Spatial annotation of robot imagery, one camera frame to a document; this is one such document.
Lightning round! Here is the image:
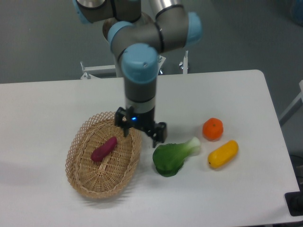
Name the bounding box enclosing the white frame at right edge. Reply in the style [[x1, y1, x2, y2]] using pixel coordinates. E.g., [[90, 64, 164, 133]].
[[278, 80, 303, 127]]

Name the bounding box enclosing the oval woven wicker basket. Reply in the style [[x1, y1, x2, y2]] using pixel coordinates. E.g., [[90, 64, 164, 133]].
[[65, 112, 142, 199]]

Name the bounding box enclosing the green bok choy toy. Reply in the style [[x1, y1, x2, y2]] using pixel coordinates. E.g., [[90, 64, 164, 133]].
[[152, 137, 201, 177]]

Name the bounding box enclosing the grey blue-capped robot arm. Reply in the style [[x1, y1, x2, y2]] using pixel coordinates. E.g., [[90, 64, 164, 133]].
[[73, 0, 203, 145]]

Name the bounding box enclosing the orange tangerine toy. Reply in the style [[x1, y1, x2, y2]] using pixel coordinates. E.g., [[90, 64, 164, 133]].
[[202, 118, 224, 141]]

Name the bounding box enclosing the purple sweet potato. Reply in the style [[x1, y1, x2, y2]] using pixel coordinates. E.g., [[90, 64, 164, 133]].
[[91, 136, 117, 162]]

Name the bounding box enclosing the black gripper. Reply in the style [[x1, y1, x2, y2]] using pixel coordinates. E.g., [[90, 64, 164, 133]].
[[114, 106, 167, 148]]

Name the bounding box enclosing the yellow mango toy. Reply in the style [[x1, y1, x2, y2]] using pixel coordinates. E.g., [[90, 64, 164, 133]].
[[208, 140, 239, 168]]

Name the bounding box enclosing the black box at table edge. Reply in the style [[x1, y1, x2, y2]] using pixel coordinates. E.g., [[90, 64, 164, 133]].
[[285, 191, 303, 217]]

